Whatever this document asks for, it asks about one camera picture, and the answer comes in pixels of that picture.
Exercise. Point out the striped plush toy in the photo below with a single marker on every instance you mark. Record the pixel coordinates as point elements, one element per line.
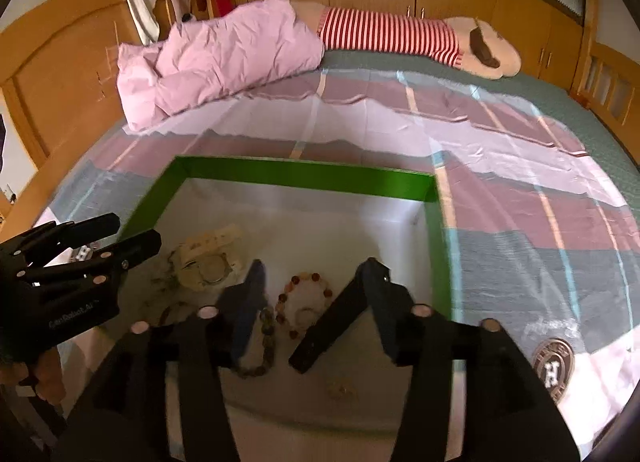
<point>390,34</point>

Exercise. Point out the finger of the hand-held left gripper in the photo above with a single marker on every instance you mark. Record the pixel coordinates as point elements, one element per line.
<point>125,254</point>
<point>65,237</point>

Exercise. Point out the person's left hand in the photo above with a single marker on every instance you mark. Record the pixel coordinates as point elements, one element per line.
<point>47,373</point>

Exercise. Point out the white hanging cloth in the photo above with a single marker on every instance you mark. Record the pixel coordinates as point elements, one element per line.
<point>142,1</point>

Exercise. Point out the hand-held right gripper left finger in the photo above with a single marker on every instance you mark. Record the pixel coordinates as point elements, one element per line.
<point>252,304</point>

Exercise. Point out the beige wristwatch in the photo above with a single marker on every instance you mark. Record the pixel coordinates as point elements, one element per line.
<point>200,267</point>

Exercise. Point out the printed checked bed sheet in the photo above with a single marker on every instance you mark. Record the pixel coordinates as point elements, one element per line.
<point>500,181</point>

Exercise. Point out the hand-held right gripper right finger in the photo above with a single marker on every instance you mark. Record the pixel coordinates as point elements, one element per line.
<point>376,302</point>

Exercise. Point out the green cardboard box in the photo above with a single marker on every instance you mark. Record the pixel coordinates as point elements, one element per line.
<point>300,176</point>

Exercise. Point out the wooden headboard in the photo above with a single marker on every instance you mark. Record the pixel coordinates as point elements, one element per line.
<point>60,71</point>

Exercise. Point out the wooden footboard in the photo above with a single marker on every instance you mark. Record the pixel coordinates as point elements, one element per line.
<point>600,56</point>

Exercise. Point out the pink quilt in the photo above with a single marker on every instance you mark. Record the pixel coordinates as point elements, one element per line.
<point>225,56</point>

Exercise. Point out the green mattress cover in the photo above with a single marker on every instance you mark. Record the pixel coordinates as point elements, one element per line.
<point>575,111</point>

